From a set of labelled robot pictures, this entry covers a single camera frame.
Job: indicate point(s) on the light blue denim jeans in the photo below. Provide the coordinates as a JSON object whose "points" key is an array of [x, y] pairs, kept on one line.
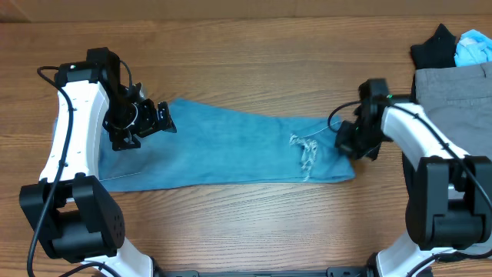
{"points": [[214, 146]]}

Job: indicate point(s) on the light blue crumpled cloth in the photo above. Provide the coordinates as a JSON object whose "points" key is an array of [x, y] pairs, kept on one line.
{"points": [[473, 48]]}

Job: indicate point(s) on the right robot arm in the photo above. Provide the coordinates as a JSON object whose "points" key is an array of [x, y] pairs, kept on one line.
{"points": [[448, 214]]}

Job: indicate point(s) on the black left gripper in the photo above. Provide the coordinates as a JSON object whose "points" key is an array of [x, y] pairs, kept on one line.
{"points": [[150, 123]]}

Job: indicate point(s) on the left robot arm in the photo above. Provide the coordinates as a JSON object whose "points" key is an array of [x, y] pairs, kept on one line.
{"points": [[72, 215]]}

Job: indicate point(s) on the grey shorts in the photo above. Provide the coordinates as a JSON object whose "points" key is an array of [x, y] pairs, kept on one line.
{"points": [[458, 101]]}

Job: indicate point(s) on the black garment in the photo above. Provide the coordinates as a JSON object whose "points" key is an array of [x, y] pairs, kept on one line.
{"points": [[437, 52]]}

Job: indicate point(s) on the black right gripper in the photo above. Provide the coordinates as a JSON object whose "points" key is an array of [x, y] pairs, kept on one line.
{"points": [[347, 140]]}

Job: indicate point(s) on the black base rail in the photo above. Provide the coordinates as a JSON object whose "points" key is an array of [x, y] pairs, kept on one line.
{"points": [[261, 273]]}

